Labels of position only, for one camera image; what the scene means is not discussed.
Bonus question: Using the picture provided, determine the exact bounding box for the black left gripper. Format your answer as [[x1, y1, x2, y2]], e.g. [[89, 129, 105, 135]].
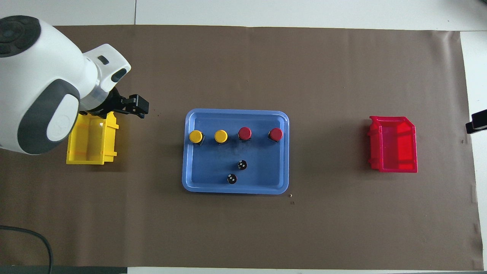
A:
[[82, 89, 149, 119]]

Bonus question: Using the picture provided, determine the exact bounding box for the blue plastic tray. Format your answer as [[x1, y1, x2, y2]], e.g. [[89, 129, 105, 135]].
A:
[[182, 109, 290, 195]]

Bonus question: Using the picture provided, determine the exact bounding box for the yellow plastic bin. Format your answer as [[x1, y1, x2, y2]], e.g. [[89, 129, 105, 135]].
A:
[[66, 112, 119, 165]]

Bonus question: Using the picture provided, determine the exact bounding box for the red plastic bin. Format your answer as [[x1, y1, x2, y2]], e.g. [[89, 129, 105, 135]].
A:
[[367, 116, 418, 174]]

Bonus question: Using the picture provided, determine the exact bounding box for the brown paper table mat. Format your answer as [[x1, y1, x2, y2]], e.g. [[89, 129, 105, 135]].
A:
[[0, 25, 484, 271]]

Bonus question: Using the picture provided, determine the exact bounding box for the black cable on mat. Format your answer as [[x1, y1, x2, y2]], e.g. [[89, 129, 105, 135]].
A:
[[0, 225, 54, 274]]

